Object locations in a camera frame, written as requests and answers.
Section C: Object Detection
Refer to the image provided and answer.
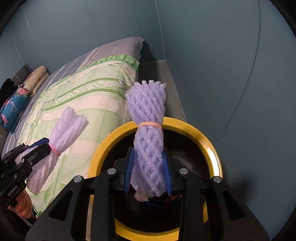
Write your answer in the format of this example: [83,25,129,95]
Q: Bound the blue floral pillow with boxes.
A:
[1,87,29,133]

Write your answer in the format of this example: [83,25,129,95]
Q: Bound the green floral quilt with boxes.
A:
[18,55,139,212]

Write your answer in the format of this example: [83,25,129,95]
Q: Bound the beige folded blanket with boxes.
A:
[23,66,49,95]

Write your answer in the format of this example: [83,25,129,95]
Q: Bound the black clothing pile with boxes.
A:
[0,78,18,108]

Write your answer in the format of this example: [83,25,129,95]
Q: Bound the purple foam net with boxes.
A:
[125,80,166,202]
[26,107,89,195]

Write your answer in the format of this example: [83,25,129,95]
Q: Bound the left hand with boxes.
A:
[15,190,33,218]

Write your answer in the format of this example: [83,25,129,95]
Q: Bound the grey striped bed mattress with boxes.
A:
[1,37,144,155]

